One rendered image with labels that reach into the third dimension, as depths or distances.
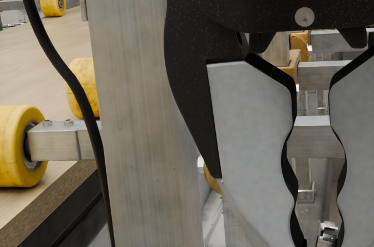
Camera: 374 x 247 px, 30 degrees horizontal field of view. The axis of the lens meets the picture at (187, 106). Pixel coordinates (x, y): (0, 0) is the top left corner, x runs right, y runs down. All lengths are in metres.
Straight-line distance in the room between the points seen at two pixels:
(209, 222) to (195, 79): 1.05
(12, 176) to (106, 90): 0.37
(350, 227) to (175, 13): 0.09
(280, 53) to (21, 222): 0.35
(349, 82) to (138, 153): 0.13
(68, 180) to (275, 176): 0.52
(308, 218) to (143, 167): 0.76
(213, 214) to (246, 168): 1.07
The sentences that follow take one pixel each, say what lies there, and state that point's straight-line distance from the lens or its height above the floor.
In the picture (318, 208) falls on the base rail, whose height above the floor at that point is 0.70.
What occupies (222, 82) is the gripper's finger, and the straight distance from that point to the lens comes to 0.23.
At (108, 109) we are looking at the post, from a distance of 0.31.
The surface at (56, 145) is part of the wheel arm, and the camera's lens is 0.66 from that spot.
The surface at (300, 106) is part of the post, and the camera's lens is 1.07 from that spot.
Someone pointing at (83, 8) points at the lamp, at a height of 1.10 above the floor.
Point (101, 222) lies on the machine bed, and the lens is 0.83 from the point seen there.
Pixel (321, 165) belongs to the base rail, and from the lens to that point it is 1.28.
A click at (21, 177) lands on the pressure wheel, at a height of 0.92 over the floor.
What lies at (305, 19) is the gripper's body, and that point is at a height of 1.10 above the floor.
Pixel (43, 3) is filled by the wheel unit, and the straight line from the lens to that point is 2.28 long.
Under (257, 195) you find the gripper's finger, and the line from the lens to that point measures 0.24.
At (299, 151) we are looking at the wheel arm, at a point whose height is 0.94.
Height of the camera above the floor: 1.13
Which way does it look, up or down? 14 degrees down
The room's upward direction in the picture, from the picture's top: 5 degrees counter-clockwise
